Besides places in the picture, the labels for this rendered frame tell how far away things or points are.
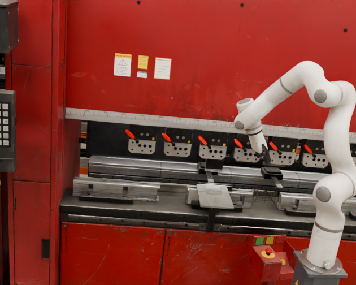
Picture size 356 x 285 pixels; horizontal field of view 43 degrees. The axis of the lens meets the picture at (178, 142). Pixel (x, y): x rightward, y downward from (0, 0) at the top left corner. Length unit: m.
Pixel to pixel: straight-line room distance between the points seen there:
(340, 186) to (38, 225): 1.55
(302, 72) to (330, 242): 0.72
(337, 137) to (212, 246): 1.13
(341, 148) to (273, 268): 0.86
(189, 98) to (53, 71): 0.72
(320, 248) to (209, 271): 0.94
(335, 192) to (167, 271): 1.27
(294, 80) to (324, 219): 0.59
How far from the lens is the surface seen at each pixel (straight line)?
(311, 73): 1.94
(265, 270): 2.50
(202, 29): 2.41
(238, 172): 2.96
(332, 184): 1.90
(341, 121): 1.93
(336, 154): 1.94
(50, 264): 2.70
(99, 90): 2.46
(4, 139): 2.06
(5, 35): 1.98
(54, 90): 2.28
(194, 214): 2.60
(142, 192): 2.67
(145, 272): 2.80
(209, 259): 2.77
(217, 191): 2.57
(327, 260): 2.10
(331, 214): 1.97
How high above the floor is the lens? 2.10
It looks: 19 degrees down
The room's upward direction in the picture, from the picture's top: 6 degrees clockwise
